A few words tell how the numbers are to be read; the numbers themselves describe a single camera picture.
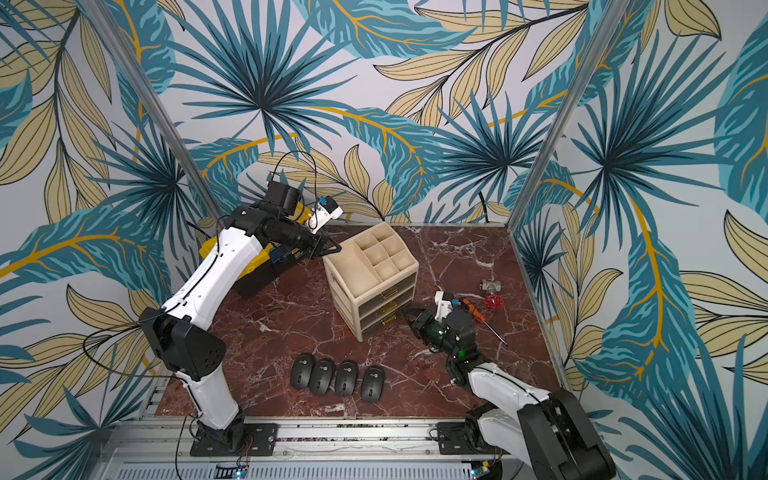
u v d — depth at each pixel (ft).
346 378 2.67
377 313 2.63
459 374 2.10
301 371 2.71
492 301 3.12
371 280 2.52
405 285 2.69
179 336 1.46
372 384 2.63
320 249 2.22
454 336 2.09
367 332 2.76
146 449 2.77
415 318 2.51
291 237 2.16
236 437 2.13
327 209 2.22
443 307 2.58
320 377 2.68
